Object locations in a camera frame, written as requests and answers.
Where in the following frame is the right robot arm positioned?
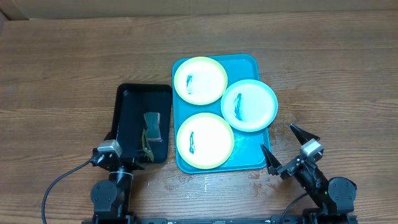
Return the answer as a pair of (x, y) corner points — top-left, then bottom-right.
(261, 124), (358, 223)

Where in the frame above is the yellow-rimmed plate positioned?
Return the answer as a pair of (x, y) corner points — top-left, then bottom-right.
(176, 113), (234, 169)
(174, 57), (228, 105)

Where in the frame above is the black plastic tray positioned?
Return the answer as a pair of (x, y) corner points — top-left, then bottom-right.
(111, 83), (172, 164)

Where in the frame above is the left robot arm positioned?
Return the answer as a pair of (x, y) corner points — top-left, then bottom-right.
(90, 130), (154, 224)

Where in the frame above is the teal plastic tray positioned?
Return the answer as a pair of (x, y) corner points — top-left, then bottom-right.
(173, 54), (271, 174)

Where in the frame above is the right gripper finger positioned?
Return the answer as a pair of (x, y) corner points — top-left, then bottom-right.
(261, 144), (282, 175)
(289, 124), (320, 146)

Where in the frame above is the light blue plate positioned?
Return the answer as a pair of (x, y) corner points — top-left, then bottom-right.
(221, 79), (279, 132)

